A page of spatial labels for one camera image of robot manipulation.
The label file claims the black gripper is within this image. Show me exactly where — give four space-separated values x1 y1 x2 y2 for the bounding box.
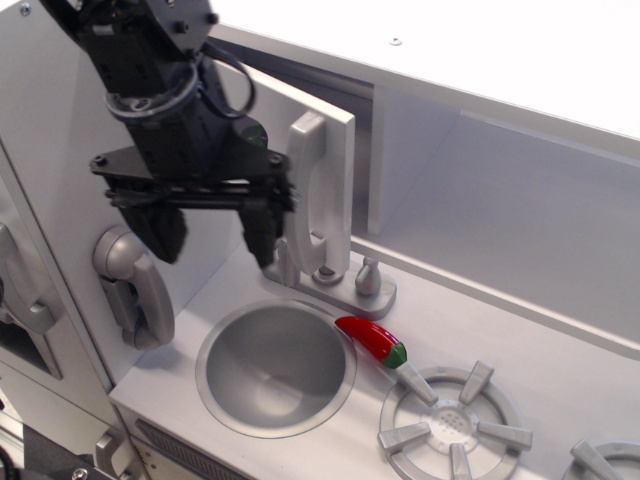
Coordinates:
90 67 295 267

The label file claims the white microwave door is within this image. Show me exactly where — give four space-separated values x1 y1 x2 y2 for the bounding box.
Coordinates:
216 61 355 275

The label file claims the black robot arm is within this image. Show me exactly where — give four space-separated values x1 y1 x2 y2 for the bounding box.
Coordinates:
44 1 294 267

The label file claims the purple toy eggplant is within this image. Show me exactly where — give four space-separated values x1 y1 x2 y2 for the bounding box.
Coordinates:
241 125 268 148

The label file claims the silver round sink bowl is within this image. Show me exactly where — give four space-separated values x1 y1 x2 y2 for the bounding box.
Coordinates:
195 299 357 439

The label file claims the grey toy faucet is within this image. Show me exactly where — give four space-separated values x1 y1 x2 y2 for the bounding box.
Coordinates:
263 241 397 321

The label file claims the red toy chili pepper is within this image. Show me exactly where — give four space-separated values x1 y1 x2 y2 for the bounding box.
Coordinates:
335 316 408 369

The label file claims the white toy kitchen cabinet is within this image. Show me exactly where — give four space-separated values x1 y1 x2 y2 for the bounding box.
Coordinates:
1 1 639 479

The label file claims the grey stove burner grate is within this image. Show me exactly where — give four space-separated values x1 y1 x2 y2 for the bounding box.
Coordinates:
378 361 533 479

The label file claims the grey toy wall phone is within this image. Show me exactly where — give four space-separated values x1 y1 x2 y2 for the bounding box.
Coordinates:
93 226 175 351

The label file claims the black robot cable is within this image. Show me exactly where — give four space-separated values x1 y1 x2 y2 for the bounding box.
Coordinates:
202 42 257 120

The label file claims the grey fridge door handle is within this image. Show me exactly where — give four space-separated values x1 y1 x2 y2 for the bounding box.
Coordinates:
1 224 55 335

